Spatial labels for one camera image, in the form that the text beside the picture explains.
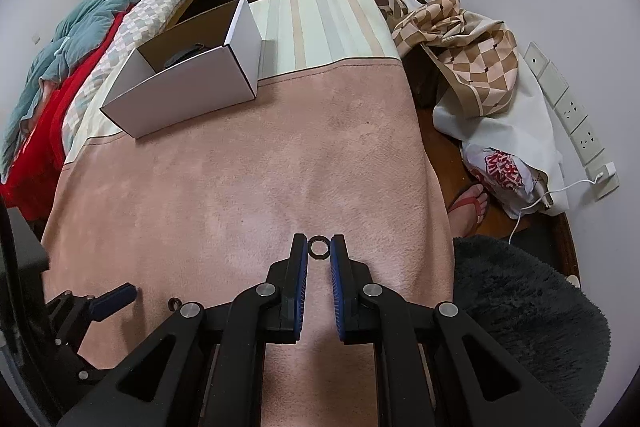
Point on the white wall socket strip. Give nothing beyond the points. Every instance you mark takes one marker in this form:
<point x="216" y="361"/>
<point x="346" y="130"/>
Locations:
<point x="575" y="122"/>

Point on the white plastic bag red logo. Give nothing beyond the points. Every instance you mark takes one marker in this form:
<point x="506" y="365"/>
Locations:
<point x="514" y="184"/>

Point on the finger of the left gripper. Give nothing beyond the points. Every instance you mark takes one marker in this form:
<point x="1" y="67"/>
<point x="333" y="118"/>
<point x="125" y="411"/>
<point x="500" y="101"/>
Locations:
<point x="112" y="300"/>

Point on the foot in red flip-flop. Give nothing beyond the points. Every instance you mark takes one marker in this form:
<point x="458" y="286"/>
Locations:
<point x="468" y="211"/>

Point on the checkered bed sheet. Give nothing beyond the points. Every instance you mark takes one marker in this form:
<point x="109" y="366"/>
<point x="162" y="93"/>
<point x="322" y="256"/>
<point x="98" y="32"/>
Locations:
<point x="146" y="20"/>

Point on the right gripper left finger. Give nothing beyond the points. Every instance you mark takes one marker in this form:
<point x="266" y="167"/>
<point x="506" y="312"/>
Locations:
<point x="204" y="366"/>

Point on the white cardboard box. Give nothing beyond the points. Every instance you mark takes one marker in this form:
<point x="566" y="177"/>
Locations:
<point x="145" y="98"/>

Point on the pink striped table cloth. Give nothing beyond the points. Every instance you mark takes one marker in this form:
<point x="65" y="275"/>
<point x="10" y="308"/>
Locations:
<point x="331" y="145"/>

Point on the white charger with cable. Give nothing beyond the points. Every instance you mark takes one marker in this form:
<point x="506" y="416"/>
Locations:
<point x="565" y="189"/>

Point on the black smart band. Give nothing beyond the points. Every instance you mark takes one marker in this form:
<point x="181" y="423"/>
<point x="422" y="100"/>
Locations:
<point x="185" y="54"/>

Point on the red bed blanket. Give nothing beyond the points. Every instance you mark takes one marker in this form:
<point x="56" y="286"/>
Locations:
<point x="34" y="173"/>

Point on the teal blue quilt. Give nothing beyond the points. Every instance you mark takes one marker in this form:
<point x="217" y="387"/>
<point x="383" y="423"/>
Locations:
<point x="76" y="36"/>

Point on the dark fuzzy trousers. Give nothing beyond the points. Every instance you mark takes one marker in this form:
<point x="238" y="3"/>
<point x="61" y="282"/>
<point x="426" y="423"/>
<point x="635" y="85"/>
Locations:
<point x="537" y="315"/>

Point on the brown checkered cloth bag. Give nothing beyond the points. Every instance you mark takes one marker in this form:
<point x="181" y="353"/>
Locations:
<point x="476" y="55"/>

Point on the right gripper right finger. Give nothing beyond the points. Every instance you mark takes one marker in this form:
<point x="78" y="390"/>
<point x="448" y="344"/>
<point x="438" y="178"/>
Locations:
<point x="434" y="366"/>

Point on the torn cardboard pieces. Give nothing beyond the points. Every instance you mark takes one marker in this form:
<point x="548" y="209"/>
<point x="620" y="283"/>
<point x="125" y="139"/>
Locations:
<point x="395" y="10"/>

